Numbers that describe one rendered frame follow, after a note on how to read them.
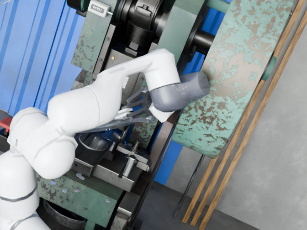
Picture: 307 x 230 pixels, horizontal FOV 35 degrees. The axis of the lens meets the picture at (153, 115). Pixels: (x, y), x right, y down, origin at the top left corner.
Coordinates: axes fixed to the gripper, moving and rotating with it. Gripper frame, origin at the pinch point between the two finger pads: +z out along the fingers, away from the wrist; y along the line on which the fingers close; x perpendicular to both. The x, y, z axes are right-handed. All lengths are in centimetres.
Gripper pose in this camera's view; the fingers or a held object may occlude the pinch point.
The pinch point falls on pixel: (123, 113)
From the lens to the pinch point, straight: 168.7
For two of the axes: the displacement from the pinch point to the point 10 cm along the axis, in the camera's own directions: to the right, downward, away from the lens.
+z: -6.7, 2.3, 7.1
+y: -1.6, -9.7, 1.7
